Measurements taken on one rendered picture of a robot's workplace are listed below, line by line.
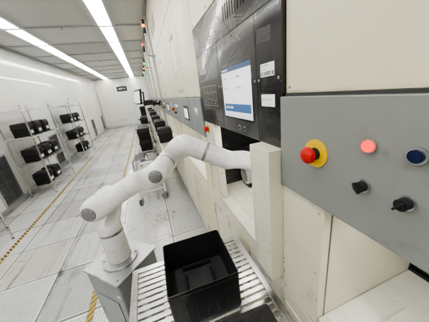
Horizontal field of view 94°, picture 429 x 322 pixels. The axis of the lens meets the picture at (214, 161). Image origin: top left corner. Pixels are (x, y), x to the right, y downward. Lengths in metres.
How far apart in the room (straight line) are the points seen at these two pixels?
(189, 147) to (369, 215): 0.64
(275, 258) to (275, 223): 0.16
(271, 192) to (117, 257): 0.92
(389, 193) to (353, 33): 0.29
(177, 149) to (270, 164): 0.42
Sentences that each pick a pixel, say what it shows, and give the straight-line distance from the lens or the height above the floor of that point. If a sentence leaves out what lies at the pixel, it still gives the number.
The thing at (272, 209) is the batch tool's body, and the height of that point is 1.19.
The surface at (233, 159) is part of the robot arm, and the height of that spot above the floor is 1.31.
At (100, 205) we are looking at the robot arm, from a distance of 1.09.
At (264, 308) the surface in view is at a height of 0.86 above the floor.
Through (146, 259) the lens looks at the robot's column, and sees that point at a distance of 1.33.
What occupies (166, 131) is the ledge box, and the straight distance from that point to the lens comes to 3.71.
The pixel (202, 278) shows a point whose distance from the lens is 1.10.
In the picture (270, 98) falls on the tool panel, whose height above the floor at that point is 1.55.
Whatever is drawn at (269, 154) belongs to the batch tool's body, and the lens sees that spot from 0.63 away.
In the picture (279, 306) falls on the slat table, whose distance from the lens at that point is 1.01.
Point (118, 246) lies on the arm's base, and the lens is 1.26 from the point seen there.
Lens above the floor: 1.60
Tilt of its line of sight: 20 degrees down
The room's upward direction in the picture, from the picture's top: 7 degrees counter-clockwise
